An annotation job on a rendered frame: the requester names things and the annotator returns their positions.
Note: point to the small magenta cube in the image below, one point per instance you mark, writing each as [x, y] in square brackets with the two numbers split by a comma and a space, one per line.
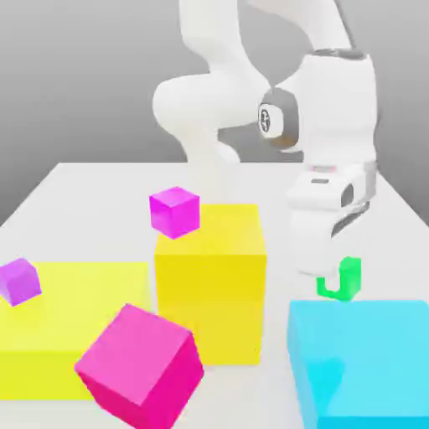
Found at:
[174, 214]

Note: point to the large cyan box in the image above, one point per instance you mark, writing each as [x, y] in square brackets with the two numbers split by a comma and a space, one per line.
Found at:
[362, 365]

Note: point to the large orange-yellow box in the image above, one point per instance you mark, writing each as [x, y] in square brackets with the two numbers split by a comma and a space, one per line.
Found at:
[211, 285]

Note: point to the small green cube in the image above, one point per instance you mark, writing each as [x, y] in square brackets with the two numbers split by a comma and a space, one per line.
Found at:
[350, 277]

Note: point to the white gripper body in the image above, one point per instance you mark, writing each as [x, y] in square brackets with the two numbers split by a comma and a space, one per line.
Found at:
[310, 241]

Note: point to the large pink box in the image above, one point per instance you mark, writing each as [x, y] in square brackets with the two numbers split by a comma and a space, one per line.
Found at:
[140, 365]

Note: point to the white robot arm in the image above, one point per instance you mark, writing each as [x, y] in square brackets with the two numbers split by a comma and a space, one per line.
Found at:
[214, 100]

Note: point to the large pale yellow box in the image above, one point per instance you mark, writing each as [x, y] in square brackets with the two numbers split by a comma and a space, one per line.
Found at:
[60, 321]

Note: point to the small purple cube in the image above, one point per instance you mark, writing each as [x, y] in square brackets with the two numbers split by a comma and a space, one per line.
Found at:
[18, 283]

